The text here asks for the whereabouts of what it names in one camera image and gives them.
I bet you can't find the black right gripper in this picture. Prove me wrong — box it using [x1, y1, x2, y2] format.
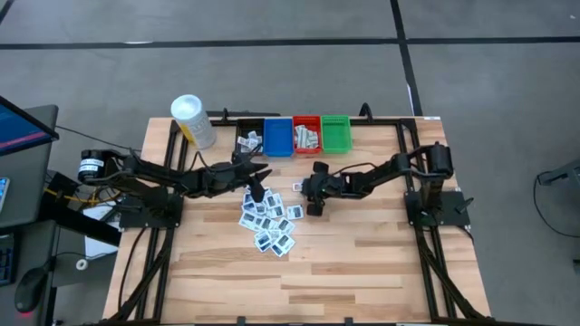
[298, 160, 330, 217]

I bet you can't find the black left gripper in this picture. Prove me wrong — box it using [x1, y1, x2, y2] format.
[230, 152, 274, 204]

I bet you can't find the blue plastic bin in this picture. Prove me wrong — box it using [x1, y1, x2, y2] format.
[263, 117, 295, 158]

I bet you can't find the black plastic bin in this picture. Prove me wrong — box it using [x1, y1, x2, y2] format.
[234, 118, 266, 158]

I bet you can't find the green plastic bin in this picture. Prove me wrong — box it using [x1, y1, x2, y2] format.
[320, 115, 353, 154]

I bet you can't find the red plastic bin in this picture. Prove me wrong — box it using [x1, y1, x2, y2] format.
[292, 115, 324, 155]

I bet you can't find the white wipes canister yellow stripe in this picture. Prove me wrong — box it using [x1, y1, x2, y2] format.
[169, 93, 218, 150]

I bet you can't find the white paper sheet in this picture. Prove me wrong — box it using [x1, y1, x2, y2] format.
[83, 203, 120, 259]

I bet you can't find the laptop with blue screen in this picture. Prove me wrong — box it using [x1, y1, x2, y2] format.
[0, 104, 60, 230]

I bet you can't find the monitor with blue screen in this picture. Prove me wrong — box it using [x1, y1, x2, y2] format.
[0, 94, 61, 158]

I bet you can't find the grey floor stand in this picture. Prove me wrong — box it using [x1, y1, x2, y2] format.
[536, 158, 580, 187]

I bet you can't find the black computer mouse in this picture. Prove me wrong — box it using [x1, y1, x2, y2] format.
[13, 266, 49, 314]

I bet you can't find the black keyboard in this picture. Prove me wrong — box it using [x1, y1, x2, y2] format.
[0, 233, 18, 287]

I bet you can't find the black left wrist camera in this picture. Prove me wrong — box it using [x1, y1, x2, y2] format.
[226, 160, 248, 181]

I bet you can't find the black right camera cable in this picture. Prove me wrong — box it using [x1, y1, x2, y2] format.
[337, 161, 380, 177]

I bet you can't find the black camera cable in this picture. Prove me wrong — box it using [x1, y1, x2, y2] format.
[195, 149, 255, 171]
[337, 161, 380, 177]

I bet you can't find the black aluminium table frame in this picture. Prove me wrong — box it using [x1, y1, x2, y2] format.
[101, 108, 488, 326]

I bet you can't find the black left camera cable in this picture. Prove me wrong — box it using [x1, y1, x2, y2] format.
[195, 149, 255, 171]

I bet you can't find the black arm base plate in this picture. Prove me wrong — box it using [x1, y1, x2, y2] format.
[404, 189, 471, 227]
[120, 194, 185, 229]

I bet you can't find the thin black floor cable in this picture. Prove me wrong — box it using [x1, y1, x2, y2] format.
[532, 177, 580, 240]
[56, 125, 142, 153]

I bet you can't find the yellow cable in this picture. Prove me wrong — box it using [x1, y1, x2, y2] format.
[44, 187, 121, 206]

